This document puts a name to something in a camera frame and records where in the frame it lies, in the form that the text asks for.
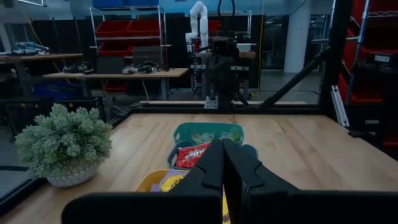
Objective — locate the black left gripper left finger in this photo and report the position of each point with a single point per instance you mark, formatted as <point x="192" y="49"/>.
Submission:
<point x="202" y="199"/>

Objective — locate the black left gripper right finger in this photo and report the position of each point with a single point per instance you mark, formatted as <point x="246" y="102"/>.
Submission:
<point x="273" y="202"/>

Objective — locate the yellow Sour Patch Kids pack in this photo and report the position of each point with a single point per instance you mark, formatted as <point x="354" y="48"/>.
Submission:
<point x="171" y="183"/>
<point x="225" y="208"/>

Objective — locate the red Skittles pack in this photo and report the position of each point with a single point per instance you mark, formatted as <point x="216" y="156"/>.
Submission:
<point x="189" y="155"/>

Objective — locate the blue-grey plastic bin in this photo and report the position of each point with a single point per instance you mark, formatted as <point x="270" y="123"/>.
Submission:
<point x="250" y="152"/>

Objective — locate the clear green candy pack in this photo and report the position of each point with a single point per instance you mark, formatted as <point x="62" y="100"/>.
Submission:
<point x="202" y="137"/>
<point x="231" y="135"/>

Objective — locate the teal plastic bin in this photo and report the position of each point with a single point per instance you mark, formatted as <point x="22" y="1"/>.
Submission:
<point x="186" y="130"/>

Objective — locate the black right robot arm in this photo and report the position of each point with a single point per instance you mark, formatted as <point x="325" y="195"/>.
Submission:
<point x="222" y="81"/>

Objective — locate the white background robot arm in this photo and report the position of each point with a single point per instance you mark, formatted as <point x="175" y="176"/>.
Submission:
<point x="203" y="28"/>

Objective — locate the white round pillar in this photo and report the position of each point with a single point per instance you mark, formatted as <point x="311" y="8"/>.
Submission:
<point x="297" y="37"/>

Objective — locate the dark equipment pile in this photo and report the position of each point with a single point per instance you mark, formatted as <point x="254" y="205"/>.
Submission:
<point x="140" y="68"/>
<point x="79" y="68"/>

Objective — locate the red bin shelving rack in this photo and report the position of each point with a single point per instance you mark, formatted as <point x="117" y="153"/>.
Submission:
<point x="124" y="29"/>
<point x="363" y="90"/>

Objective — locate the wooden workbench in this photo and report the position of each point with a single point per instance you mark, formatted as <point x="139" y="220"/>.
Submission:
<point x="37" y="57"/>
<point x="124" y="74"/>

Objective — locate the silver aluminium extrusion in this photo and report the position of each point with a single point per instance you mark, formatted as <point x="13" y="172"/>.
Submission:
<point x="340" y="107"/>

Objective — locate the artificial green potted plant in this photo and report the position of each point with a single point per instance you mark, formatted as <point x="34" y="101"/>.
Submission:
<point x="62" y="140"/>

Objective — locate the light blue bundle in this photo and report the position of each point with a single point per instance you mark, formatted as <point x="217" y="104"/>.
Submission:
<point x="31" y="49"/>

